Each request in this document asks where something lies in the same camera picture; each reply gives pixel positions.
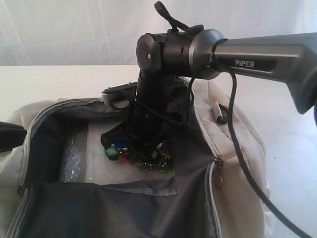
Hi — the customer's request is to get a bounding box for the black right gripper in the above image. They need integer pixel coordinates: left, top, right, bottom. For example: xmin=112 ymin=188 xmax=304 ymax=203
xmin=100 ymin=96 xmax=189 ymax=159

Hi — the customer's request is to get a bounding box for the bunch of colourful key tags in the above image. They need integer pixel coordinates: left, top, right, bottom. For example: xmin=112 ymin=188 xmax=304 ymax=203
xmin=104 ymin=140 xmax=174 ymax=173

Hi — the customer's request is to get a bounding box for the cream white fabric bag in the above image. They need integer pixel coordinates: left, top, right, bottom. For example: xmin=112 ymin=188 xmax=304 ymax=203
xmin=0 ymin=80 xmax=274 ymax=238

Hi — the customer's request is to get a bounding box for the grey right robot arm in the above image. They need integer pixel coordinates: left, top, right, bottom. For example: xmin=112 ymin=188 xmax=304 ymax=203
xmin=101 ymin=30 xmax=317 ymax=157

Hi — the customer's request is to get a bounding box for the clear plastic wrapped packet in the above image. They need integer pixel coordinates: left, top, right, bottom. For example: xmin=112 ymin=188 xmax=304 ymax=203
xmin=59 ymin=122 xmax=175 ymax=185

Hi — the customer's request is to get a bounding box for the white backdrop curtain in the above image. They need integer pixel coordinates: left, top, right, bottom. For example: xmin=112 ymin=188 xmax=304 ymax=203
xmin=0 ymin=0 xmax=317 ymax=66

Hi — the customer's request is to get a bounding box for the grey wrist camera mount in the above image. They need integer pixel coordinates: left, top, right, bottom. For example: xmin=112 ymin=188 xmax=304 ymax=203
xmin=102 ymin=82 xmax=137 ymax=111

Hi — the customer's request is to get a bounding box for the black camera cable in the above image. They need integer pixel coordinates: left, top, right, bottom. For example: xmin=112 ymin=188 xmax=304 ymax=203
xmin=153 ymin=1 xmax=308 ymax=238

